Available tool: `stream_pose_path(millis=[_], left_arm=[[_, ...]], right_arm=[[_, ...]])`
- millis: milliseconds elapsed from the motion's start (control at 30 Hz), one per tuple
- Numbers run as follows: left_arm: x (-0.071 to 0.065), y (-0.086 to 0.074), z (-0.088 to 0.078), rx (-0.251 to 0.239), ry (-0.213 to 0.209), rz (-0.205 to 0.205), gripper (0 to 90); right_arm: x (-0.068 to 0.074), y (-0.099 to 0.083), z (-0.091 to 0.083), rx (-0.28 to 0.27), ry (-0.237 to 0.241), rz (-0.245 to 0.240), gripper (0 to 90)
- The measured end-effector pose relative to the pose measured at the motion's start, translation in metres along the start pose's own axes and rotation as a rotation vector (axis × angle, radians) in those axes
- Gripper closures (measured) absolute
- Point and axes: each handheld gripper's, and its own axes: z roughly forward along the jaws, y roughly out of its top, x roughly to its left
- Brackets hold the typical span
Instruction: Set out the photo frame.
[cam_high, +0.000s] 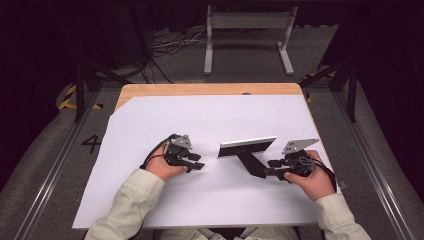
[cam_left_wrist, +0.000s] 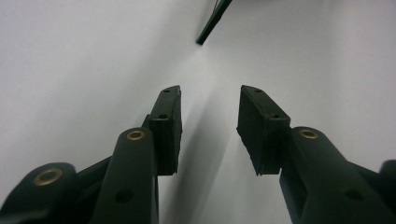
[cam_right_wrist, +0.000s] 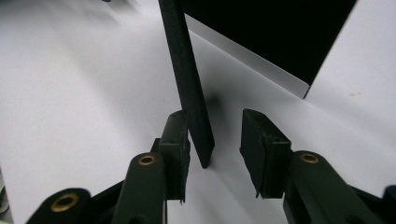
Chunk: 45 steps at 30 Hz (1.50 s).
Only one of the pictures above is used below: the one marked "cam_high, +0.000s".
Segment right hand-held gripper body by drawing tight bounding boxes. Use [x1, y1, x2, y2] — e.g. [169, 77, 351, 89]
[277, 138, 320, 183]

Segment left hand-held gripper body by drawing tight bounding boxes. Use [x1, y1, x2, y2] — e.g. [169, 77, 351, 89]
[163, 134, 194, 167]

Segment silver-edged black panel with stand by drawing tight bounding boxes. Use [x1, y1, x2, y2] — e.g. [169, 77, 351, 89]
[217, 135, 278, 180]

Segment person's left hand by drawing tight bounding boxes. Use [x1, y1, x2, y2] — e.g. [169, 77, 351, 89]
[145, 145, 188, 183]

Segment person's right hand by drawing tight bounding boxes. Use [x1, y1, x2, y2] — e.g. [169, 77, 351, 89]
[283, 150, 336, 202]

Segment white table cover sheet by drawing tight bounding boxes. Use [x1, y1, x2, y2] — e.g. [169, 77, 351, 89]
[71, 94, 339, 231]

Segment black metal stand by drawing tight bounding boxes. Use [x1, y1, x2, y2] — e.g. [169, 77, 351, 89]
[71, 59, 134, 123]
[299, 59, 360, 124]

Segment yellow black hazard tape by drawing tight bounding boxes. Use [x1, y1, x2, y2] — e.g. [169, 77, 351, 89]
[58, 84, 104, 111]

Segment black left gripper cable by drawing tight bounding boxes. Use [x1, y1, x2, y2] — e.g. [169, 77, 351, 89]
[139, 133, 178, 171]

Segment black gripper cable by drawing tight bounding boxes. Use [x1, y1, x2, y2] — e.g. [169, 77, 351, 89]
[309, 157, 338, 193]
[139, 133, 178, 171]

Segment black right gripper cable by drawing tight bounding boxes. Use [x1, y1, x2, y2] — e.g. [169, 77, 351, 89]
[309, 157, 338, 193]

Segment grey metal floor rail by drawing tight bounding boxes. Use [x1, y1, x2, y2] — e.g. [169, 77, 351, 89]
[12, 89, 101, 240]
[332, 89, 419, 240]

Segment bundle of floor cables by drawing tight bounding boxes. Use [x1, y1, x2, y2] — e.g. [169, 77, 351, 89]
[146, 27, 208, 84]

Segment grey metal frame stand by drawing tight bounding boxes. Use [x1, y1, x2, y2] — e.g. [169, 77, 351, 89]
[203, 4, 299, 76]

